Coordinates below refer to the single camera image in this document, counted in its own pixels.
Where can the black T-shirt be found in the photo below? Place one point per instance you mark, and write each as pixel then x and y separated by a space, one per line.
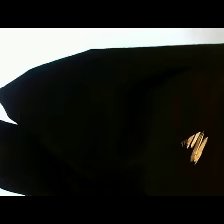
pixel 110 116

